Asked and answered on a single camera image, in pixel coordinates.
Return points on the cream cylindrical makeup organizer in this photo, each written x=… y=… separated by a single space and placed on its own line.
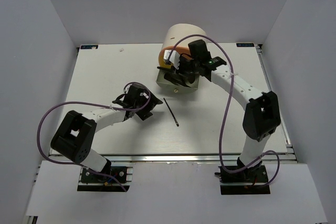
x=179 y=31

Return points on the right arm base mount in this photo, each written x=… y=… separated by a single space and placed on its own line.
x=248 y=182

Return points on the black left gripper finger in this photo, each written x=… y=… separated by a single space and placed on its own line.
x=154 y=101
x=145 y=115

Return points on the thin black mascara wand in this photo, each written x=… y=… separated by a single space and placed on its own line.
x=171 y=112

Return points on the blue left corner label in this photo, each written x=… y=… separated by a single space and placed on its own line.
x=88 y=47

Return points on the yellow organizer drawer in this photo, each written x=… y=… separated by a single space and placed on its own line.
x=163 y=64

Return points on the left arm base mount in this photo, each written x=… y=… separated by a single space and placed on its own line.
x=119 y=180

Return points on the orange organizer drawer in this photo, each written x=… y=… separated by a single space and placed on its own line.
x=178 y=48

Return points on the black fan makeup brush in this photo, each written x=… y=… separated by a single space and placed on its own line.
x=171 y=76

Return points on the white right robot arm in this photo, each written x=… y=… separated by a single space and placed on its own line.
x=261 y=109

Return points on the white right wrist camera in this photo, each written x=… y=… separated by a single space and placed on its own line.
x=173 y=57

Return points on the grey green organizer drawer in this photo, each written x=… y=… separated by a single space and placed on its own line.
x=167 y=86

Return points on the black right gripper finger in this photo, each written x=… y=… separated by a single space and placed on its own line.
x=171 y=69
x=190 y=76

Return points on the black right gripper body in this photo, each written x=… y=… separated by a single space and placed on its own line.
x=187 y=66

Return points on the blue corner label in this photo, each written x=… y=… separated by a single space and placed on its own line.
x=245 y=44
x=88 y=47

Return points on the blue right corner label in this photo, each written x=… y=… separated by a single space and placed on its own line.
x=245 y=44

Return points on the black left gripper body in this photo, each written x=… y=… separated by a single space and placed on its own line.
x=142 y=103

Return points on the black powder brush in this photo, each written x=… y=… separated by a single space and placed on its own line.
x=181 y=82

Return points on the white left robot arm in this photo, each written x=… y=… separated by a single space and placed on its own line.
x=73 y=139

